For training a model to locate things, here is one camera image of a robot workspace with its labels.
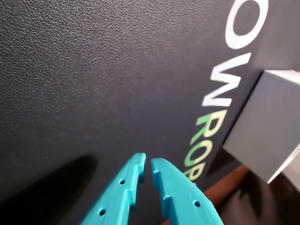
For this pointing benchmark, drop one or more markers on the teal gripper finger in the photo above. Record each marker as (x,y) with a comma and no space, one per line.
(182,199)
(117,197)

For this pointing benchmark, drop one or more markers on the white open paper box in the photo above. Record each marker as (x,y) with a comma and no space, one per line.
(264,124)

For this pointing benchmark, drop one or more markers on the dark mat with WOWROBO print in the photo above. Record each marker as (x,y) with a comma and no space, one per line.
(70,70)

